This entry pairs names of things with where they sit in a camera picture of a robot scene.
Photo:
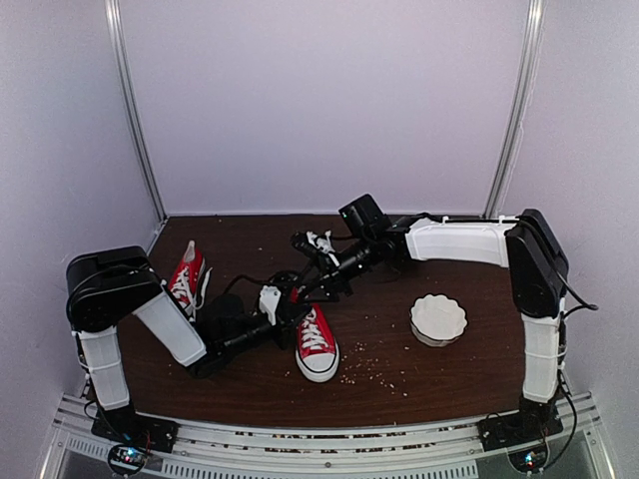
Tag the aluminium corner post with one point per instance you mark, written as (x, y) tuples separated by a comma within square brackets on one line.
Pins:
[(117, 36), (524, 86)]

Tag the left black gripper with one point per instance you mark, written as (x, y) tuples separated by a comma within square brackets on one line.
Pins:
[(290, 317)]

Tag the left aluminium corner post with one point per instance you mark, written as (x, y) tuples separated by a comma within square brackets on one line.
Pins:
[(117, 36)]

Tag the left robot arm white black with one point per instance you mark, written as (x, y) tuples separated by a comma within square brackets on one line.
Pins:
[(108, 286)]

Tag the white scalloped ceramic bowl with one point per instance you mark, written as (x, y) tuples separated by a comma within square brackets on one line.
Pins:
[(437, 320)]

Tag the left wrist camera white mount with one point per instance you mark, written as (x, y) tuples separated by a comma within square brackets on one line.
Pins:
[(275, 299)]

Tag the red canvas sneaker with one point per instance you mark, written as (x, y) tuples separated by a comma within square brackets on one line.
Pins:
[(317, 352), (189, 283)]

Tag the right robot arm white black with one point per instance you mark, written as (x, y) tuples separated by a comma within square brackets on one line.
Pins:
[(525, 245)]

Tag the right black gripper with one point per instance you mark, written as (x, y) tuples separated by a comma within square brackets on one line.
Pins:
[(332, 283)]

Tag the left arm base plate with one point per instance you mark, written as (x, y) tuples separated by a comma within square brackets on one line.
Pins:
[(146, 433)]

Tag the right aluminium corner post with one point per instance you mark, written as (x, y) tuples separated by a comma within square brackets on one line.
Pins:
[(524, 86)]

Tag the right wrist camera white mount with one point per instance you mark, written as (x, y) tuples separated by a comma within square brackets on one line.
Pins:
[(313, 245)]

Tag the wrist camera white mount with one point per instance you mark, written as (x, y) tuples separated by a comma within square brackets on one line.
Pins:
[(313, 245), (275, 299)]

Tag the aluminium front rail frame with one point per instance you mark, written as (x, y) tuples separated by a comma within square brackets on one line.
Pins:
[(443, 449)]

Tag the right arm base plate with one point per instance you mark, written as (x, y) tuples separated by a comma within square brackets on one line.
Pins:
[(506, 431)]

